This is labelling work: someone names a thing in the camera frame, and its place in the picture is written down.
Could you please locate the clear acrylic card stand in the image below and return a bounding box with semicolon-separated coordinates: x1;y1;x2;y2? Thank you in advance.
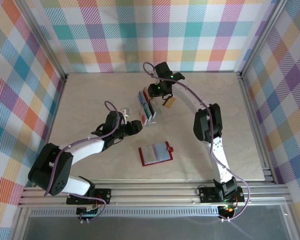
136;86;160;126

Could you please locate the red leather card holder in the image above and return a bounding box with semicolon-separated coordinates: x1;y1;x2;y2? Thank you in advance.
138;141;175;167

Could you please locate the gold card with black stripe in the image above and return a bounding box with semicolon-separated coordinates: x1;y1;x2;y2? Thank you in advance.
163;97;177;110

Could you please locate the green AION card stack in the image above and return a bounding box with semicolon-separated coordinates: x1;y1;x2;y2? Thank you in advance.
142;103;152;118

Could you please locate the small circuit board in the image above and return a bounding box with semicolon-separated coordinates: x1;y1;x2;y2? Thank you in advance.
218;204;238;220
76;205;101;221

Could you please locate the right wrist black cable loop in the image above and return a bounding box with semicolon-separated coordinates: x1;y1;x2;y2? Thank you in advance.
162;93;175;106

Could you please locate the wrist black cable loop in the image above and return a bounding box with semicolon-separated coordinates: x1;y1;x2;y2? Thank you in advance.
91;123;107;136
162;93;175;106

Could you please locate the left wrist black cable loop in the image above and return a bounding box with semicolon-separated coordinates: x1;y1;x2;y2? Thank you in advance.
91;123;107;136

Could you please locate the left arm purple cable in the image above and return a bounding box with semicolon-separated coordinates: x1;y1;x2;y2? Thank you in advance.
43;100;122;222

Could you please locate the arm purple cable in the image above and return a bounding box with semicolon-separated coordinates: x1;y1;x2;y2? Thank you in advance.
142;62;252;222
43;100;122;222

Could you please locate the aluminium front rail assembly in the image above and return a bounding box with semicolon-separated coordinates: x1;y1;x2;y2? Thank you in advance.
16;179;294;208

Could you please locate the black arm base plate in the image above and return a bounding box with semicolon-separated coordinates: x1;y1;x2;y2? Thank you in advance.
199;186;245;204
66;187;113;206

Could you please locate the aluminium side rail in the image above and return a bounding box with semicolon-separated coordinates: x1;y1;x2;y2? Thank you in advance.
34;74;70;187
238;72;276;186

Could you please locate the perforated metal cable tray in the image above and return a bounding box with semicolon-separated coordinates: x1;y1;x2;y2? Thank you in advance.
29;208;221;218

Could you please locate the aluminium corner post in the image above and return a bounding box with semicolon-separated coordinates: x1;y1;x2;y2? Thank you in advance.
13;0;69;83
238;0;290;79

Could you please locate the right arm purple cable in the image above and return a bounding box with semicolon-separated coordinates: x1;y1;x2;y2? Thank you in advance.
142;62;252;222

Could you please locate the aluminium frame leg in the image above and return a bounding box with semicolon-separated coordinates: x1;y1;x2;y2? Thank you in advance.
11;207;32;240
281;204;300;240

